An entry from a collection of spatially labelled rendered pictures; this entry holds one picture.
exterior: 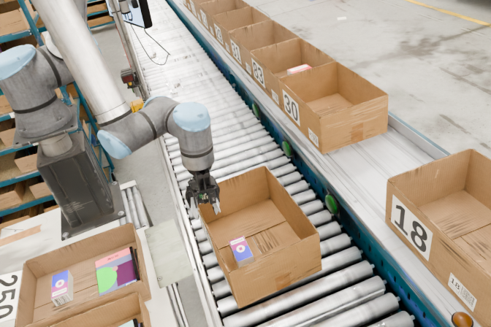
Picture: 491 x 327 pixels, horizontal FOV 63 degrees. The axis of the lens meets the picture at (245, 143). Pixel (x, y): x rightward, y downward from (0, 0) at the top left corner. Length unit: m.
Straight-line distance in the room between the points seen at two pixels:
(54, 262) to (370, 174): 1.16
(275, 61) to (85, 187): 1.17
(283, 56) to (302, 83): 0.40
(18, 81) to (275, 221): 0.99
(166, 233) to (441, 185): 0.97
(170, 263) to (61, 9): 0.88
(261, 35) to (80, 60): 1.68
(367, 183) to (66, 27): 1.03
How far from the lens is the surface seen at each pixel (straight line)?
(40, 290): 1.63
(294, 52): 2.24
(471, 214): 1.37
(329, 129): 1.53
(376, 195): 1.40
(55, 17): 1.05
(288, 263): 1.25
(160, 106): 1.11
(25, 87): 1.51
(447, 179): 1.37
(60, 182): 1.66
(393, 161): 1.54
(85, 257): 1.62
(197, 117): 1.01
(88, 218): 1.77
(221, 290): 1.36
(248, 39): 2.55
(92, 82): 1.04
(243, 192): 1.52
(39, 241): 1.84
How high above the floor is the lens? 1.83
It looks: 34 degrees down
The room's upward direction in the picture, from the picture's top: 11 degrees counter-clockwise
